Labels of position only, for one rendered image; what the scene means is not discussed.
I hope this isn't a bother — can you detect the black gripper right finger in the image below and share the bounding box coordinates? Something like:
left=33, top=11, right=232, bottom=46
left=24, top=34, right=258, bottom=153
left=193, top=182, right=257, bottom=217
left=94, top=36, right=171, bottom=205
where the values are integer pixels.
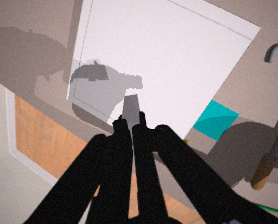
left=130, top=94, right=278, bottom=224

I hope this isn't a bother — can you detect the teal flat square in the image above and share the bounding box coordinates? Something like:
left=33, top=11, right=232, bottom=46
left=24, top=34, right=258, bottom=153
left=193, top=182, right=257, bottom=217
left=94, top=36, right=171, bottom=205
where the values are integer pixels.
left=193, top=100, right=239, bottom=141

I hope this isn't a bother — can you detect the tool with orange wooden handle and grey metal rod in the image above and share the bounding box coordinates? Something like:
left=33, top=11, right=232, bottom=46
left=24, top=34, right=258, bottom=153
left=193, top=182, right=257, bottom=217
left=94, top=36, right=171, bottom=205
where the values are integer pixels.
left=251, top=44, right=278, bottom=190

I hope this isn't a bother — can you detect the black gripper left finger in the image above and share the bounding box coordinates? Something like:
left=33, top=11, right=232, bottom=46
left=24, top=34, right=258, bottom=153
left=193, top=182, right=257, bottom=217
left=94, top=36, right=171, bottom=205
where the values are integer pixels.
left=22, top=95, right=134, bottom=224

